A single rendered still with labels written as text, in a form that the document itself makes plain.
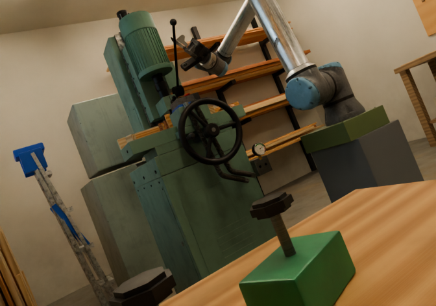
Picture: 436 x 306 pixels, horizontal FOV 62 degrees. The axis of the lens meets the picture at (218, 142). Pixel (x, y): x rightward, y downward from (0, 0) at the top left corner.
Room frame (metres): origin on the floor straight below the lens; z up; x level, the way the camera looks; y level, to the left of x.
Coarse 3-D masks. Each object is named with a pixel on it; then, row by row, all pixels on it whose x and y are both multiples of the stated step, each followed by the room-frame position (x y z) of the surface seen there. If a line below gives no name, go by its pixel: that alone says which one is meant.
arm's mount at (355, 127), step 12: (372, 108) 1.69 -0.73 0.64; (348, 120) 1.56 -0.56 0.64; (360, 120) 1.59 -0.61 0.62; (372, 120) 1.63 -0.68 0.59; (384, 120) 1.66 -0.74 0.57; (312, 132) 1.73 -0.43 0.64; (324, 132) 1.64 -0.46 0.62; (336, 132) 1.59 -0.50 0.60; (348, 132) 1.54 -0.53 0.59; (360, 132) 1.57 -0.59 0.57; (312, 144) 1.73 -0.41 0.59; (324, 144) 1.67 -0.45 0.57; (336, 144) 1.61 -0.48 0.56
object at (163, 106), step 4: (168, 96) 1.77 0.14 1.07; (172, 96) 1.78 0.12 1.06; (160, 100) 1.79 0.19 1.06; (164, 100) 1.76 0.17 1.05; (168, 100) 1.76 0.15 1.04; (156, 104) 1.86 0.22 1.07; (160, 104) 1.81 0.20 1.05; (164, 104) 1.76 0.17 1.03; (168, 104) 1.76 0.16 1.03; (156, 108) 1.87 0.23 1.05; (160, 108) 1.83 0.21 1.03; (164, 108) 1.78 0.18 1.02; (168, 108) 1.76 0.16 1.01; (160, 112) 1.85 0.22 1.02; (164, 112) 1.80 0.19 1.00; (168, 112) 1.82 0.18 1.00; (160, 116) 1.87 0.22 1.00
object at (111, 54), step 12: (108, 48) 1.98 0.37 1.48; (108, 60) 2.06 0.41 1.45; (120, 60) 1.93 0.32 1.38; (120, 72) 1.94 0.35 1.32; (120, 84) 2.02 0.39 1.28; (132, 84) 1.94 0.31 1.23; (120, 96) 2.10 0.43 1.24; (132, 96) 1.93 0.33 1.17; (132, 108) 1.97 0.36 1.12; (132, 120) 2.04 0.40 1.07; (144, 120) 1.93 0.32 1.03; (144, 156) 2.10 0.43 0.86
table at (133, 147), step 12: (240, 108) 1.79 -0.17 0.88; (216, 120) 1.62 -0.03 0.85; (228, 120) 1.76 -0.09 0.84; (156, 132) 1.59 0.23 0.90; (168, 132) 1.62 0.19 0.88; (192, 132) 1.59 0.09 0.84; (132, 144) 1.54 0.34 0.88; (144, 144) 1.56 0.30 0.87; (156, 144) 1.58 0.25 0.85; (132, 156) 1.59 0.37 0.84
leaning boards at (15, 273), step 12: (0, 228) 2.45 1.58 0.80; (0, 240) 2.41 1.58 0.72; (0, 252) 2.27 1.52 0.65; (12, 252) 2.58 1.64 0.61; (0, 264) 2.19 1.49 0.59; (12, 264) 2.42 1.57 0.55; (0, 276) 2.14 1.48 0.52; (12, 276) 2.62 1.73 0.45; (24, 276) 2.57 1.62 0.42; (0, 288) 2.21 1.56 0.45; (12, 288) 2.20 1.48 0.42; (24, 288) 2.21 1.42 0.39; (0, 300) 2.15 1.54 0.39; (12, 300) 2.22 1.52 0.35; (24, 300) 2.62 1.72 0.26
